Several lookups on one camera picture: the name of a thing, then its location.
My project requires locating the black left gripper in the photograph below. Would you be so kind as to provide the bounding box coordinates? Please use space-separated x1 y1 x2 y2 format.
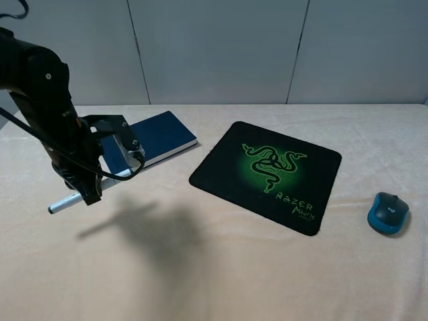
41 110 124 205

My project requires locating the white marker pen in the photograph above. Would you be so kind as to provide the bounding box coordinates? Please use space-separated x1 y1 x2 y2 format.
47 169 134 214

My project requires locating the blue black wireless mouse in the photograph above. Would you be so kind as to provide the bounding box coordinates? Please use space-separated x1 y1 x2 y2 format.
367 192 409 235

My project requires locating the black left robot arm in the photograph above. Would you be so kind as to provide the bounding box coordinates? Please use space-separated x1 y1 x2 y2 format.
1 28 124 205

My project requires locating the dark blue notebook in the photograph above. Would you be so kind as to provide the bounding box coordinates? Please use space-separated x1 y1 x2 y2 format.
102 111 197 175

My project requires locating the beige tablecloth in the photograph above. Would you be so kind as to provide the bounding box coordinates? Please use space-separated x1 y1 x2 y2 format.
1 104 427 320

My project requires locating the black green Razer mousepad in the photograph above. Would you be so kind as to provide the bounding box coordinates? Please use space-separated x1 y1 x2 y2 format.
189 121 342 236

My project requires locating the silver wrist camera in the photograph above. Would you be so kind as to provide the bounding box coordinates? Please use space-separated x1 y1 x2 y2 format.
112 124 145 168

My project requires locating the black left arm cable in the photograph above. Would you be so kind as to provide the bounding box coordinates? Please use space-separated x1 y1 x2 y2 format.
0 106 146 182

